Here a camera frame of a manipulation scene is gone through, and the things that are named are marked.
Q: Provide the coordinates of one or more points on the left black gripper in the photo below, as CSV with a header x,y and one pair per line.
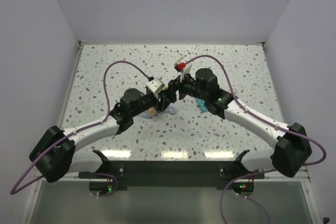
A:
x,y
163,104

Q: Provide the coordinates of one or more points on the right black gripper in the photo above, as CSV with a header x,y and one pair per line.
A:
x,y
176,84

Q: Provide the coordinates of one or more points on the beige cube socket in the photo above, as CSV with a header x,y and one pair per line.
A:
x,y
151,110

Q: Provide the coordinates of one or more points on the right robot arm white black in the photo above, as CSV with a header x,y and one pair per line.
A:
x,y
289,148

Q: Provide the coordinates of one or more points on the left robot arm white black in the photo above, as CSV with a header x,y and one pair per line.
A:
x,y
54,153

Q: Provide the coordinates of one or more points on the round light blue socket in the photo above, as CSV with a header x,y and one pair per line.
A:
x,y
144,115

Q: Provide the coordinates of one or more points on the teal power strip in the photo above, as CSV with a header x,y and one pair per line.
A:
x,y
201,105

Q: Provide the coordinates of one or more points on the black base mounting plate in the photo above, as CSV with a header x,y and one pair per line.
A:
x,y
121,175

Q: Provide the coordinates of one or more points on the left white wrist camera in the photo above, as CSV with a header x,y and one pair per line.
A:
x,y
154,86

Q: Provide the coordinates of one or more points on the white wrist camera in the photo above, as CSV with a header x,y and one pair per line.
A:
x,y
181,67
154,86

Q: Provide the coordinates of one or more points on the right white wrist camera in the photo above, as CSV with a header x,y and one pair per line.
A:
x,y
181,67

